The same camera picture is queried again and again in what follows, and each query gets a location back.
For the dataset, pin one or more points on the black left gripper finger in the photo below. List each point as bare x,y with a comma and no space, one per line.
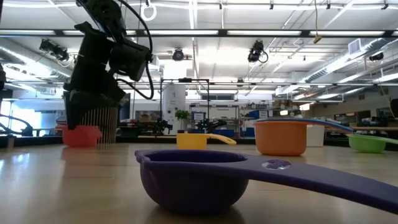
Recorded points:
72,109

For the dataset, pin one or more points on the red measuring cup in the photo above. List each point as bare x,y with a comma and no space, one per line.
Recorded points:
81,138

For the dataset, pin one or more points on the yellow measuring cup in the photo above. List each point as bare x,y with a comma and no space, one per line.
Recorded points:
191,141

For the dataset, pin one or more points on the dark blue measuring cup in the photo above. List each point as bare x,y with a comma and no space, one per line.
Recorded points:
192,186

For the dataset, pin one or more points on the orange measuring cup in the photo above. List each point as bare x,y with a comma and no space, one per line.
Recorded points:
280,140

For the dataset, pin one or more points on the green measuring cup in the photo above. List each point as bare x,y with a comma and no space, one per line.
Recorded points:
367,144

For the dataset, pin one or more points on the black background robot arm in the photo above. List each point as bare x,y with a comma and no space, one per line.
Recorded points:
211,124
155,127

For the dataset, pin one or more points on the white plastic basket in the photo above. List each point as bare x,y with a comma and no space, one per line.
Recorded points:
315,138

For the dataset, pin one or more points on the red storage bin rack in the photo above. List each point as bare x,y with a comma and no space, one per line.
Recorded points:
60,121

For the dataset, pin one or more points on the potted plant in slatted pot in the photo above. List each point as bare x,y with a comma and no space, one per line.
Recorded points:
102,124

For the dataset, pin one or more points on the white round column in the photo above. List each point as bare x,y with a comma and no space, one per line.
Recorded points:
174,99

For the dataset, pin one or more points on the long ceiling light bar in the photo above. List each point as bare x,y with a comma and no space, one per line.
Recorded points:
186,32

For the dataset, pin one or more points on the small potted tree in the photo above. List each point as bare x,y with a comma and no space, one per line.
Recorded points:
182,114

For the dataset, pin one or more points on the black ceiling-mounted device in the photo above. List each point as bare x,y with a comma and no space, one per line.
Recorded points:
376,56

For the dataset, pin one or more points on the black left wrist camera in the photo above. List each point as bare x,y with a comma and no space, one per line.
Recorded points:
130,59

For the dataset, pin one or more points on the black ceiling-mounted camera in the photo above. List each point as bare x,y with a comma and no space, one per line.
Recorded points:
178,55
255,51
54,49

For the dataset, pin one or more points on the silver air duct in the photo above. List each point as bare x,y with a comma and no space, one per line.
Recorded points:
18,53
367,46

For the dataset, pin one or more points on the black metal frame stand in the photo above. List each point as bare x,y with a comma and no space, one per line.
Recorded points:
185,80

